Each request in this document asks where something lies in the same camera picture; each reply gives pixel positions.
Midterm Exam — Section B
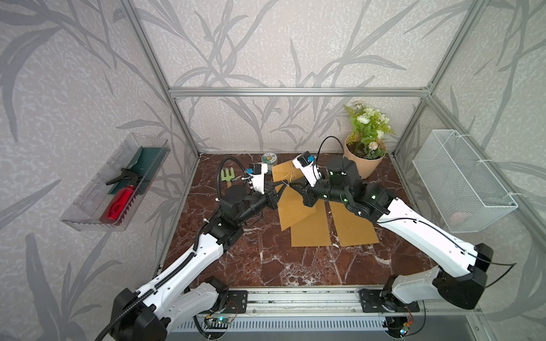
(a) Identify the kraft file bag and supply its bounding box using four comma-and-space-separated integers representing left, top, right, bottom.
272, 161, 316, 231
290, 200, 331, 247
329, 202, 379, 247

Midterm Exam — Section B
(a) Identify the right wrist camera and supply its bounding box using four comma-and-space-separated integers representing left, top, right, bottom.
292, 151, 321, 187

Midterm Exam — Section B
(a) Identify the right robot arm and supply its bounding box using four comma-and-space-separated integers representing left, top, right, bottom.
288, 151, 493, 311

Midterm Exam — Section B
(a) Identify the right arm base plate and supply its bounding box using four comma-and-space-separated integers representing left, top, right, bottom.
358, 288, 420, 313

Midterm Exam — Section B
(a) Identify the aluminium frame back bar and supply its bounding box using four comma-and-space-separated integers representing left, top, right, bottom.
169, 87, 429, 98

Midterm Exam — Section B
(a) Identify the right circuit board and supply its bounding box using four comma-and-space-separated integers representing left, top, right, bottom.
382, 316, 414, 340

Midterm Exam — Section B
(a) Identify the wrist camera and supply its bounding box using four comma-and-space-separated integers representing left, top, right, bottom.
292, 151, 321, 187
246, 163, 268, 195

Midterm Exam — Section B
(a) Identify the left circuit board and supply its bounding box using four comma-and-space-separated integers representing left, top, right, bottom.
203, 314, 237, 330

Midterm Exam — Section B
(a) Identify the green artificial plant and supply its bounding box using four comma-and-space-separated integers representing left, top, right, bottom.
344, 101, 394, 160

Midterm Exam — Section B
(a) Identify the aluminium front rail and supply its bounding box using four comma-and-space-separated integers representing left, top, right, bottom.
123, 286, 483, 320

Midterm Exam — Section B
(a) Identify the green dustpan scoop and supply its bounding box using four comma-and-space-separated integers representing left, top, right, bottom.
107, 147, 169, 196

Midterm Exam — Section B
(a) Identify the white wire mesh basket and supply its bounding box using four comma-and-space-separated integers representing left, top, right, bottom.
412, 129, 518, 233

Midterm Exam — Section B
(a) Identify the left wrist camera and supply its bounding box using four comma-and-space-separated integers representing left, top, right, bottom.
246, 163, 268, 195

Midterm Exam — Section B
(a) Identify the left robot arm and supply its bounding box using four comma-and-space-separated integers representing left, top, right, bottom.
96, 183, 284, 340

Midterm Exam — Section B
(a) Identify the green garden hand fork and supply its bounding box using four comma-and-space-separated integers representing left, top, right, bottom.
220, 168, 235, 188

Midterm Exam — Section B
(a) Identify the circuit board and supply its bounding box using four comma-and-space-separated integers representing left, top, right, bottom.
203, 314, 237, 330
382, 316, 414, 340

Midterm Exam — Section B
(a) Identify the peach flower pot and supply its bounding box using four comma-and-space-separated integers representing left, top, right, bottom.
344, 137, 384, 179

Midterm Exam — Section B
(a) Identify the clear plastic wall bin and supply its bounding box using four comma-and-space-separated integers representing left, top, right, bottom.
61, 133, 171, 232

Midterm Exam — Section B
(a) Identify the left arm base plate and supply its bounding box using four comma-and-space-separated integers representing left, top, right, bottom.
200, 289, 248, 314

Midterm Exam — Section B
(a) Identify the bag closure string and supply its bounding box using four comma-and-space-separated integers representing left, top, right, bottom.
283, 163, 301, 186

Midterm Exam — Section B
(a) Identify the small labelled tin can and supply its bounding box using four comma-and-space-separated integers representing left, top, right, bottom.
261, 153, 278, 166

